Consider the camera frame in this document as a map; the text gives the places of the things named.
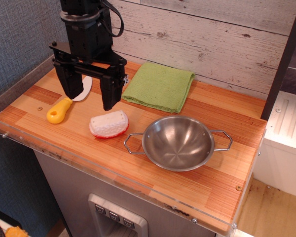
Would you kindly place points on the yellow handled toy knife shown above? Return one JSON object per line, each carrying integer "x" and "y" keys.
{"x": 58, "y": 112}

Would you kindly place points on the dark right upright post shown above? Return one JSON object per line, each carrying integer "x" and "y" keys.
{"x": 280, "y": 74}

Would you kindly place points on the white and red toy food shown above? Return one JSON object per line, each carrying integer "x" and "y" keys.
{"x": 109, "y": 125}

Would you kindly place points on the green folded cloth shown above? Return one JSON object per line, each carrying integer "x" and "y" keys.
{"x": 159, "y": 87}

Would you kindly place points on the silver dispenser panel with buttons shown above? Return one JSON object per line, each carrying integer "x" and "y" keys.
{"x": 112, "y": 220}

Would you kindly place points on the orange and black object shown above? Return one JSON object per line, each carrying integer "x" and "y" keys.
{"x": 13, "y": 232}

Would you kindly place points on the steel bowl with wire handles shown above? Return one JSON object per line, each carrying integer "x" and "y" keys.
{"x": 178, "y": 143}

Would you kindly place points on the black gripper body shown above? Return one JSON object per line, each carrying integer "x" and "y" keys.
{"x": 89, "y": 46}

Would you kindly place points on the clear acrylic edge guard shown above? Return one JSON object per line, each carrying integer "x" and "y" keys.
{"x": 210, "y": 193}

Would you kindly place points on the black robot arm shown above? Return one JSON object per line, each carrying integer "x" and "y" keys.
{"x": 80, "y": 7}

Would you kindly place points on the grey toy fridge cabinet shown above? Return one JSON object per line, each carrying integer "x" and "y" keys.
{"x": 72, "y": 187}

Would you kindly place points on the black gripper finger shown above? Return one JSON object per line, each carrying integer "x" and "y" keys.
{"x": 70, "y": 80}
{"x": 111, "y": 90}

